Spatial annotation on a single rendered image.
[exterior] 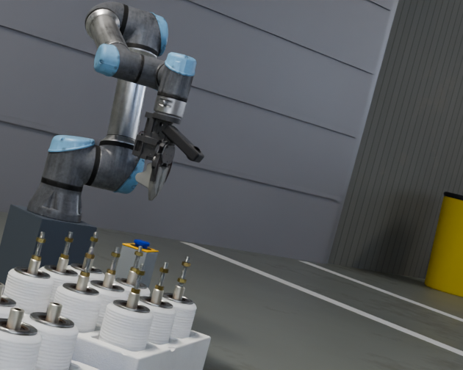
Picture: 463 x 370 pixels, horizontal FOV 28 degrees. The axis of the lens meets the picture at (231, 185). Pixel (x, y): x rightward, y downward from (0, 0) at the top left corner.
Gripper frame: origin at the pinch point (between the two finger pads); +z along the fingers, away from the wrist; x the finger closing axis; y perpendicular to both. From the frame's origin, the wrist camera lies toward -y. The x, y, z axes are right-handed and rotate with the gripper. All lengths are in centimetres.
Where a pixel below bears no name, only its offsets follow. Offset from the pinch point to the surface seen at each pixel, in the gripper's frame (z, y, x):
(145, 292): 20.0, -11.5, 18.0
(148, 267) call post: 17.3, -3.2, 0.0
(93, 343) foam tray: 27, -16, 48
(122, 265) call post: 18.3, 2.3, 2.9
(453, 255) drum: 18, -35, -470
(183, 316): 21.9, -22.4, 19.9
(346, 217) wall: 11, 40, -437
